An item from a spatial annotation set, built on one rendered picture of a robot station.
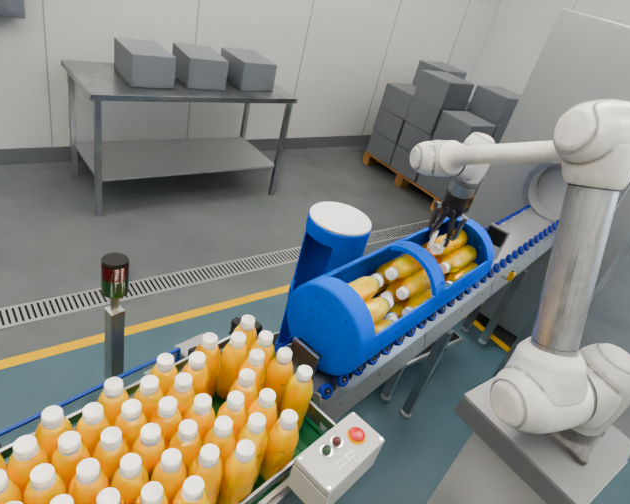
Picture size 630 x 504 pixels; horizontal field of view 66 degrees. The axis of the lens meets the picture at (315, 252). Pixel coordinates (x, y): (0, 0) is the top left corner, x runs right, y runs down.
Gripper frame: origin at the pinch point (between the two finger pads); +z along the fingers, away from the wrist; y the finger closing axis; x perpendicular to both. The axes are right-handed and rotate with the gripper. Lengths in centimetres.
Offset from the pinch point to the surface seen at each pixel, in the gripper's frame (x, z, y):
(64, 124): -8, 86, 326
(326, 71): -259, 30, 282
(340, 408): 59, 34, -15
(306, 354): 67, 17, -2
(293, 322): 62, 16, 9
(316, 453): 92, 10, -28
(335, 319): 62, 4, -5
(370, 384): 44, 33, -14
